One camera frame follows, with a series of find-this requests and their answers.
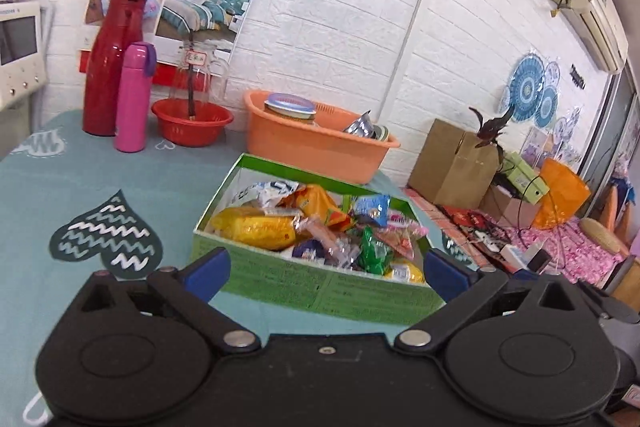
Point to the pink snack packet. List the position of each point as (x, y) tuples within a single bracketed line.
[(410, 237)]

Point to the white machine with screen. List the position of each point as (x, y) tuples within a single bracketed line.
[(20, 47)]

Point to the green shoe box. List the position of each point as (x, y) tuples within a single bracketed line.
[(525, 172)]

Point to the metal bowl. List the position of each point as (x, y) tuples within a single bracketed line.
[(365, 127)]

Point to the white air conditioner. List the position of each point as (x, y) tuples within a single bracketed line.
[(595, 12)]

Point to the white blue-printed snack packet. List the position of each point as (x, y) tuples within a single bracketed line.
[(260, 194)]

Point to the matte yellow snack packet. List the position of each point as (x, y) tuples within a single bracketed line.
[(407, 272)]

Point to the small blue snack packet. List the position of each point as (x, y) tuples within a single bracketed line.
[(372, 207)]

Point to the dark purple plant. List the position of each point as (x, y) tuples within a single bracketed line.
[(490, 127)]

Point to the orange snack packet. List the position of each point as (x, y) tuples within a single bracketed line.
[(315, 202)]

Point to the orange plastic bag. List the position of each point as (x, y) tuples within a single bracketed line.
[(562, 192)]

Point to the large cardboard box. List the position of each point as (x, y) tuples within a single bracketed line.
[(450, 167)]

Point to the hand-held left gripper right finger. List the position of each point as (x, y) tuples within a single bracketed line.
[(445, 269)]

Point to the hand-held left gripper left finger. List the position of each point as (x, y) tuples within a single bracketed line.
[(210, 267)]

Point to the red plastic basin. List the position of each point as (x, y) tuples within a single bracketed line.
[(192, 127)]

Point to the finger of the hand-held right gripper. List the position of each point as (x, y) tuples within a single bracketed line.
[(620, 307)]

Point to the green cardboard box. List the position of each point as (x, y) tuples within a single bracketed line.
[(300, 287)]

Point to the white wall pipe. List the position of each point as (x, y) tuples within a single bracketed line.
[(420, 27)]

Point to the small cardboard box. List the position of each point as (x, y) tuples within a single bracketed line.
[(510, 207)]

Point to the green pea snack packet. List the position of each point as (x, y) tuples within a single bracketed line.
[(372, 252)]

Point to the pink printed bedspread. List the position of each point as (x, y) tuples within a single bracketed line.
[(575, 252)]

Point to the red thermos jug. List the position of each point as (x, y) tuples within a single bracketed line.
[(107, 77)]

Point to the orange plastic basin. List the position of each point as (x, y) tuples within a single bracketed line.
[(310, 152)]

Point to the teal printed tablecloth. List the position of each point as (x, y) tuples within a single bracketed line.
[(100, 177)]

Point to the pink bottle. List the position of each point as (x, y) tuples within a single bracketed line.
[(134, 107)]

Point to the orange plaid cloth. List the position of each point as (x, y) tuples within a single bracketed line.
[(440, 227)]

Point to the yellow ridged noodle packet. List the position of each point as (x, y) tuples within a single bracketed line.
[(250, 229)]

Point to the purple snack packet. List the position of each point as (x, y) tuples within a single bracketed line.
[(310, 252)]

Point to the blue paper fan decoration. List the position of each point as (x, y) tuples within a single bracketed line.
[(530, 87)]

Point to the clear glass jar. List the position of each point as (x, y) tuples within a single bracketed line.
[(200, 77)]

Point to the red printed bag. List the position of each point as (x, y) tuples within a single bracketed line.
[(470, 222)]

